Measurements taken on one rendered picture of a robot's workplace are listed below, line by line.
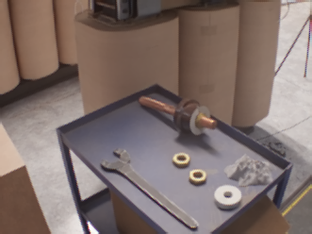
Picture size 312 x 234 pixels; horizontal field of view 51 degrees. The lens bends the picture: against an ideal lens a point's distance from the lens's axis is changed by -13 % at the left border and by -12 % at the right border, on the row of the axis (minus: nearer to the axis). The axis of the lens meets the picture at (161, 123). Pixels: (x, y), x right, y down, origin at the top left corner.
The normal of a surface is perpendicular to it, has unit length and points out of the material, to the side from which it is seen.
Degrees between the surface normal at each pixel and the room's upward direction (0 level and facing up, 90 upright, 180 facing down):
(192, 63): 90
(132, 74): 90
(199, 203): 0
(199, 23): 90
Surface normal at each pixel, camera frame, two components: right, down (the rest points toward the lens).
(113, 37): -0.16, 0.57
